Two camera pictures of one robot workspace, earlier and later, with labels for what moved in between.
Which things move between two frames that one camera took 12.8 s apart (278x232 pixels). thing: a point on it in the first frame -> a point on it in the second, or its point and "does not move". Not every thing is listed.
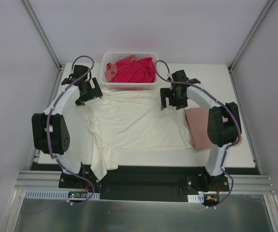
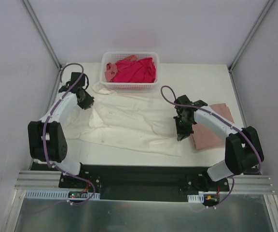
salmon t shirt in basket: [111, 68] does not move
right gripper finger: [167, 92] -> [180, 137]
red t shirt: [142, 70] does not move
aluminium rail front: [29, 181] does not move
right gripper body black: [171, 95] -> [183, 127]
